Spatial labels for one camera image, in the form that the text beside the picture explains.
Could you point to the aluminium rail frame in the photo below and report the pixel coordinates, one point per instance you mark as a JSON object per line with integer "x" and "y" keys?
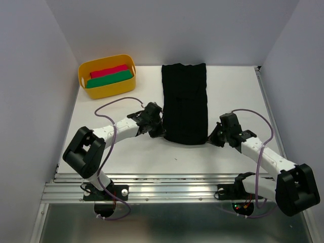
{"x": 171, "y": 187}

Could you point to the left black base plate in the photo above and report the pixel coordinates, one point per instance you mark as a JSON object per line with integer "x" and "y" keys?
{"x": 91, "y": 193}

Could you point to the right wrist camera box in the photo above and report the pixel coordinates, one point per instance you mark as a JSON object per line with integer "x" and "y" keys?
{"x": 230, "y": 124}

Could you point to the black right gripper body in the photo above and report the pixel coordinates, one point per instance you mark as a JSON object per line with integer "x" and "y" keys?
{"x": 216, "y": 138}

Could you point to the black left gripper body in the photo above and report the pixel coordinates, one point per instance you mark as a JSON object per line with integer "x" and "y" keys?
{"x": 156, "y": 128}

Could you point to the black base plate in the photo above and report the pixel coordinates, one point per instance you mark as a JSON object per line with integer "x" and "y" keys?
{"x": 232, "y": 192}
{"x": 91, "y": 193}

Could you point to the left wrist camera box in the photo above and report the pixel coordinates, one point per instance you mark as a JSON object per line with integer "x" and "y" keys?
{"x": 153, "y": 110}

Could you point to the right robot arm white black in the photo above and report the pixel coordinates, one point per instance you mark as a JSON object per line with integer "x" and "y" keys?
{"x": 291, "y": 186}

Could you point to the yellow plastic basket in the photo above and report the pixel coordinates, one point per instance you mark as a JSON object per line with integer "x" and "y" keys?
{"x": 108, "y": 62}

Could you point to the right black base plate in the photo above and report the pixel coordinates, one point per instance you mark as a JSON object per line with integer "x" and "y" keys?
{"x": 232, "y": 192}

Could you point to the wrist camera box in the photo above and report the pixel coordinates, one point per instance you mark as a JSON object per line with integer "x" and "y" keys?
{"x": 230, "y": 124}
{"x": 153, "y": 110}

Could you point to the red rolled t-shirt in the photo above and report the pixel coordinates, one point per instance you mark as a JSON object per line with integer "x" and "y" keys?
{"x": 108, "y": 71}

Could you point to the green rolled t-shirt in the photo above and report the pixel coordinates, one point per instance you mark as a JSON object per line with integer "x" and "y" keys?
{"x": 109, "y": 79}

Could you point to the black t-shirt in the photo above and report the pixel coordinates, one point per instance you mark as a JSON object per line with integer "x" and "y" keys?
{"x": 185, "y": 111}

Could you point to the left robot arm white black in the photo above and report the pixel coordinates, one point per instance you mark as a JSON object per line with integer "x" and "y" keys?
{"x": 85, "y": 151}

